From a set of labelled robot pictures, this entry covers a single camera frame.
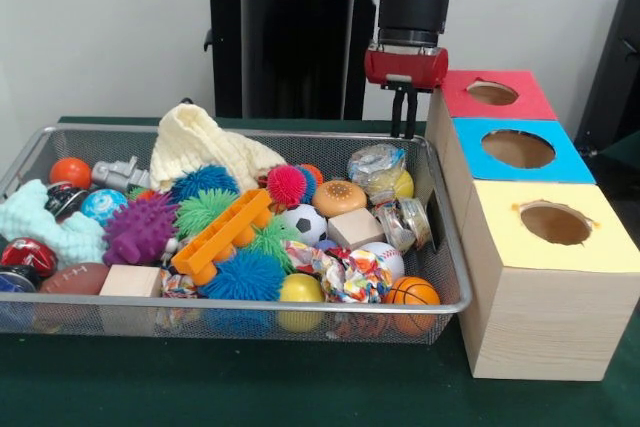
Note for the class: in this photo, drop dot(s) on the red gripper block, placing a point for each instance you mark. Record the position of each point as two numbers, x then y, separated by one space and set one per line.
406 69

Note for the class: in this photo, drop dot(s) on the crushed clear plastic bottle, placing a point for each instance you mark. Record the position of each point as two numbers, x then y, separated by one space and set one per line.
377 169

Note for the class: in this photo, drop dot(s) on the orange toy brick round studs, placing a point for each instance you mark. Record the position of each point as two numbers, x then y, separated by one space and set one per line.
222 235

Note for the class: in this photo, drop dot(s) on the wooden box three holes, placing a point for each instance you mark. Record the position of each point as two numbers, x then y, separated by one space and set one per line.
540 307

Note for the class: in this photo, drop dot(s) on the clear shallow mesh bin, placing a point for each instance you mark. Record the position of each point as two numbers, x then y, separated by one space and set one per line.
130 327

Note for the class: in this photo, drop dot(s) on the yellow green ball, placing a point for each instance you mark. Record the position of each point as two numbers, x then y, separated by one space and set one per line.
404 185

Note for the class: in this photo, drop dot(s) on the small black white soccer ball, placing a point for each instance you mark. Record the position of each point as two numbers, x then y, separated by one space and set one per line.
304 224

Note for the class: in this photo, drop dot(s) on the small orange basketball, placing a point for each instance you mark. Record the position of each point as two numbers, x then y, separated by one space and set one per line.
411 292

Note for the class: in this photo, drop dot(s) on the green spiky ball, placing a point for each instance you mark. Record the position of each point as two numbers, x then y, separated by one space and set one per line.
204 210
272 239

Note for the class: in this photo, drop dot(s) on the cream knitted cloth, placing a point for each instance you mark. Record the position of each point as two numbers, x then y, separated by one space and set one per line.
200 147

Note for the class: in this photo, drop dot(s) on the blue spiky ball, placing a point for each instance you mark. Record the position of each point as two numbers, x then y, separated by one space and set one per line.
244 277

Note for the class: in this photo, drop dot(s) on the purple spiky ball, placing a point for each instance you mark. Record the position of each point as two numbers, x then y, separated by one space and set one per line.
140 230

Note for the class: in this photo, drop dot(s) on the dark green table cloth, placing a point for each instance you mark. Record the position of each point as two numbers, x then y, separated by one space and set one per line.
300 387

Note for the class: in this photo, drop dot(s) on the red orange ball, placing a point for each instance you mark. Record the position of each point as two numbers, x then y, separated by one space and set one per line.
69 172

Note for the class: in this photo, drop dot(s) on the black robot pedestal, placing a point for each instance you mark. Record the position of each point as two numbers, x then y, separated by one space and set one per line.
280 57

